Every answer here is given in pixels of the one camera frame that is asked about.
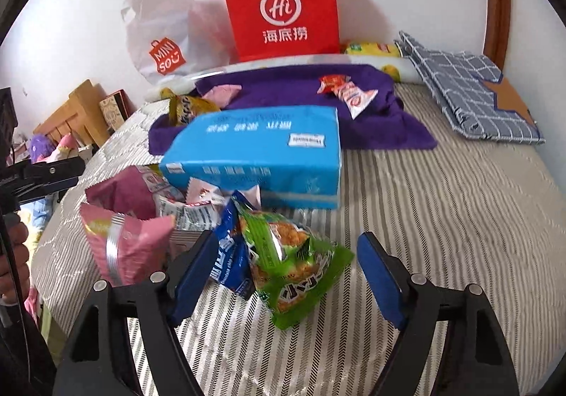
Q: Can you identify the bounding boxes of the blue snack packet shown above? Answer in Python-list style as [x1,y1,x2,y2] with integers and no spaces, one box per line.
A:
[210,191,255,300]

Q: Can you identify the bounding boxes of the green snack packet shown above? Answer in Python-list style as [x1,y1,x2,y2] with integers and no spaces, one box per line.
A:
[235,202,354,330]

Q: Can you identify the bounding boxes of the large magenta snack bag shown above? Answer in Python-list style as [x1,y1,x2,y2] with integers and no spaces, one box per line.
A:
[85,166,183,220]

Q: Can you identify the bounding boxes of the person's left hand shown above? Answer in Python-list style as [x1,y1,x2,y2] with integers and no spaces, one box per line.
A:
[0,220,32,304]

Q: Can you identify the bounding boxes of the plush toys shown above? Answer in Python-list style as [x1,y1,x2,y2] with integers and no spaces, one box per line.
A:
[30,133,79,163]

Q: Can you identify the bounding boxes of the wooden chair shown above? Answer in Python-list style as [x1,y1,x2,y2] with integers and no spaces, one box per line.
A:
[33,80,110,147]

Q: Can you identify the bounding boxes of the pink snack bag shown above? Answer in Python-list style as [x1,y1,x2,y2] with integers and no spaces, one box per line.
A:
[80,202,175,287]

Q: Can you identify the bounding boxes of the decorated gift box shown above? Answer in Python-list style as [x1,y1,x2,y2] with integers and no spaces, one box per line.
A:
[99,89,132,133]

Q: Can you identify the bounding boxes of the yellow triangular snack packet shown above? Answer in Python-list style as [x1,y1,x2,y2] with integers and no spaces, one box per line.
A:
[168,95,221,127]

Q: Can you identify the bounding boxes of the white pink snack packet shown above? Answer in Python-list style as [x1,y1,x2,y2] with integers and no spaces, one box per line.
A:
[185,177,261,208]

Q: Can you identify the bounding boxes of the white printed snack packet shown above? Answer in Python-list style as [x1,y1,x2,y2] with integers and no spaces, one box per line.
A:
[155,196,221,231]

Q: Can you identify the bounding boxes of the white Miniso plastic bag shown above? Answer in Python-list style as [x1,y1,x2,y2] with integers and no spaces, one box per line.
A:
[121,0,233,85]

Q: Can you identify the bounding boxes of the small pink wrapper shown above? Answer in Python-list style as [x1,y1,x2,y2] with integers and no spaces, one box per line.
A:
[202,85,242,109]

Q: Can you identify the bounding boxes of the purple towel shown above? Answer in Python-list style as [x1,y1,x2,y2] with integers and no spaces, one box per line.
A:
[148,62,439,156]

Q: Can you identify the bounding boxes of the blue tissue pack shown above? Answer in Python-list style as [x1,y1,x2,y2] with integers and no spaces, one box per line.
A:
[159,105,341,209]

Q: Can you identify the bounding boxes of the grey checked folded cloth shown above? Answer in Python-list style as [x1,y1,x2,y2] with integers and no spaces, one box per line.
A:
[397,31,546,145]

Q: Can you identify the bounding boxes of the pink white candy packet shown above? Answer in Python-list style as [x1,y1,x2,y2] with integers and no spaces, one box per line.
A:
[333,82,378,120]

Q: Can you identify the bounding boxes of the rolled fruit print mat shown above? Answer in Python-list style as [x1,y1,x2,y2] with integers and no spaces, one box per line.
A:
[144,54,422,103]

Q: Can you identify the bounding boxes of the red small snack packet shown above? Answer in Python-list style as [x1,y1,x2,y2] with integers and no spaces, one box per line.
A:
[317,74,351,94]

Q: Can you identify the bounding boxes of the red Haidilao paper bag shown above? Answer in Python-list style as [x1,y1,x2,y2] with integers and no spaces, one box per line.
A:
[225,0,341,62]

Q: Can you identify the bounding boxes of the yellow tea drink pack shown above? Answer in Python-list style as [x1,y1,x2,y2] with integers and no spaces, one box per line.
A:
[343,41,402,58]

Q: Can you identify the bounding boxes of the brown wooden door frame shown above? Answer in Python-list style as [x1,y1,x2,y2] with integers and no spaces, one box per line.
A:
[484,0,511,69]

